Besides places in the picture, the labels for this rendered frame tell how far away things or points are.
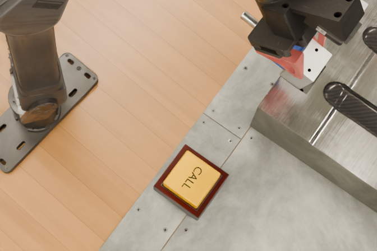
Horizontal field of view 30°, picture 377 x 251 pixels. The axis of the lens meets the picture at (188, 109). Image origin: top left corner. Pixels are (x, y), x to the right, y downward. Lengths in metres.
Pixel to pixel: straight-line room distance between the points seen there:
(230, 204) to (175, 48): 0.26
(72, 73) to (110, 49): 0.07
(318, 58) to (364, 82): 0.09
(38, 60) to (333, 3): 0.35
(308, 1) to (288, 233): 0.36
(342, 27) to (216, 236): 0.37
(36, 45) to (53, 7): 0.12
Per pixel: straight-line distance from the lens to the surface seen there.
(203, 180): 1.01
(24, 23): 0.72
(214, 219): 1.03
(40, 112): 0.97
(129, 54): 1.11
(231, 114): 1.08
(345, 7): 0.82
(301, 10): 0.84
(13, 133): 1.07
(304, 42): 0.90
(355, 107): 1.03
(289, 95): 1.00
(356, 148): 1.00
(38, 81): 0.90
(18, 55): 0.83
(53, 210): 1.05
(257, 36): 0.91
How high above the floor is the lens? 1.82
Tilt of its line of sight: 71 degrees down
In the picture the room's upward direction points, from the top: 7 degrees clockwise
